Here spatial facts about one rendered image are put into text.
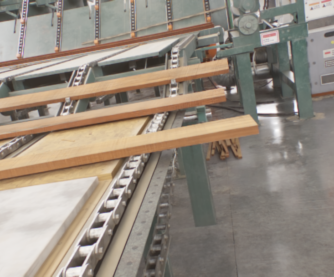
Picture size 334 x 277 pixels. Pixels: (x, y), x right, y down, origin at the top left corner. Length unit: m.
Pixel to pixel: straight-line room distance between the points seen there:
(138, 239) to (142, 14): 6.44
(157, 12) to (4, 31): 2.64
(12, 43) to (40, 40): 0.49
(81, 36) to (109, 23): 0.50
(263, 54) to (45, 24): 3.81
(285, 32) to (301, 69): 0.40
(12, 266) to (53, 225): 0.15
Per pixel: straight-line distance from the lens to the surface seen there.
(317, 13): 5.61
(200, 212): 2.65
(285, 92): 5.85
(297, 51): 4.61
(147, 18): 7.09
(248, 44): 4.54
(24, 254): 0.90
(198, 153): 2.51
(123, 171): 1.16
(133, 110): 1.87
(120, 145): 1.32
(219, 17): 6.98
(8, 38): 7.90
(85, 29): 7.33
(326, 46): 5.63
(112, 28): 7.15
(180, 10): 7.05
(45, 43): 7.46
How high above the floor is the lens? 1.20
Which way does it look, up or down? 13 degrees down
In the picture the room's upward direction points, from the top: 11 degrees counter-clockwise
